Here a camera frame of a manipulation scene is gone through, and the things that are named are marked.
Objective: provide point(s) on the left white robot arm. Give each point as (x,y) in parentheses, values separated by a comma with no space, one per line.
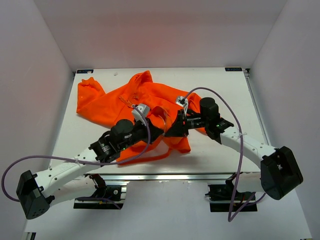
(37,192)

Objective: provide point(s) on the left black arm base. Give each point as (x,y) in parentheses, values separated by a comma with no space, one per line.
(107,196)

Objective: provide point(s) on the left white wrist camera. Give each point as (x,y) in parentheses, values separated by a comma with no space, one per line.
(140,112)

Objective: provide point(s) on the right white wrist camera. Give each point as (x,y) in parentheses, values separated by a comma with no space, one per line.
(182,102)

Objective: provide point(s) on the aluminium table front rail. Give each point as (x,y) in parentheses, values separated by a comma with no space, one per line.
(165,177)

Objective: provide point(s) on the orange zip-up jacket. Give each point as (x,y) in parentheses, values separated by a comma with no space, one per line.
(106,109)

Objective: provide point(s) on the blue table label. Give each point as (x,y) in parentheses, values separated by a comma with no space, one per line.
(84,71)
(233,69)

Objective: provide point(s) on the left blue table label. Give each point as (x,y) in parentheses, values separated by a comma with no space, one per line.
(84,71)

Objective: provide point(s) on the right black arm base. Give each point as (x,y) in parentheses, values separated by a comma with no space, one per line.
(219,195)

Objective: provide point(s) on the aluminium table right rail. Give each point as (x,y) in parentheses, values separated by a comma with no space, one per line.
(247,76)

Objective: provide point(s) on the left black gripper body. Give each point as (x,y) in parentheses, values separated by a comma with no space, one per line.
(140,133)

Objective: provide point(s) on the right blue table label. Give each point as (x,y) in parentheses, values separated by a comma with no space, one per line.
(233,69)

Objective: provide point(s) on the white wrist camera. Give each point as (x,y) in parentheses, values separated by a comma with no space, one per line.
(140,112)
(182,102)

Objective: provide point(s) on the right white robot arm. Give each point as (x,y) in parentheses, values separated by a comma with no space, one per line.
(279,172)

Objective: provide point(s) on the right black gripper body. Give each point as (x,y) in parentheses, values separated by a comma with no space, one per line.
(193,121)

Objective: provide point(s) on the aluminium table rail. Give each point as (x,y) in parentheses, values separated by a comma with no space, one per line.
(247,76)
(165,177)

